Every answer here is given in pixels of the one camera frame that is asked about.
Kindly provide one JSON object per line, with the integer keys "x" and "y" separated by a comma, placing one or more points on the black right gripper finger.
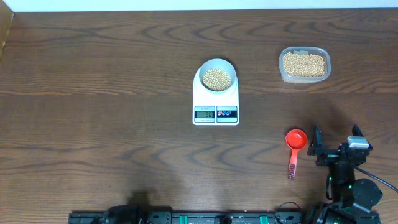
{"x": 356, "y": 131}
{"x": 316, "y": 145}

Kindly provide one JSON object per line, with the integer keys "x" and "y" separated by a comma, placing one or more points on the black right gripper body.
{"x": 328, "y": 158}

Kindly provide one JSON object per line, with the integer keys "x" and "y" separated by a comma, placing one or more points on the red measuring scoop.
{"x": 296, "y": 140}

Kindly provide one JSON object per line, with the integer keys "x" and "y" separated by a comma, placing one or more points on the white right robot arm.
{"x": 352, "y": 199}

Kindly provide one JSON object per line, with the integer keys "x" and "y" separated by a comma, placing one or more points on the white digital kitchen scale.
{"x": 215, "y": 108}

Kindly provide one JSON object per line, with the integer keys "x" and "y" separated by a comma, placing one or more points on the soybeans in bowl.
{"x": 217, "y": 79}

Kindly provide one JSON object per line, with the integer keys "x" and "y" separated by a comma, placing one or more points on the white bowl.
{"x": 220, "y": 64}

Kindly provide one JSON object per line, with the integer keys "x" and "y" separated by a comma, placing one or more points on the clear plastic container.
{"x": 305, "y": 50}

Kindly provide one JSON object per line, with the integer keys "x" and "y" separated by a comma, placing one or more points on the soybeans in container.
{"x": 306, "y": 65}

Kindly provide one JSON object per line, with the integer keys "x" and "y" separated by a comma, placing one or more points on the cardboard box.
{"x": 6, "y": 19}

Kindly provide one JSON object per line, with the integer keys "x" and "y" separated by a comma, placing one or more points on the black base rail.
{"x": 135, "y": 214}

